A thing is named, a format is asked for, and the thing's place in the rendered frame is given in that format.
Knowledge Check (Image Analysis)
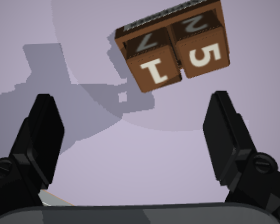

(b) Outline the brown number cube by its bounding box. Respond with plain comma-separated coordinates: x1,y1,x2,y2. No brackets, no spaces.
170,10,230,79
126,26,182,93

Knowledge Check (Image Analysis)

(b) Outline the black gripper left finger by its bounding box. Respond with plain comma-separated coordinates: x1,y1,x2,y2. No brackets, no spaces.
0,94,65,215

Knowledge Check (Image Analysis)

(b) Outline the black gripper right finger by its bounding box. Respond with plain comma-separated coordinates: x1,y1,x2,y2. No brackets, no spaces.
203,91,280,224

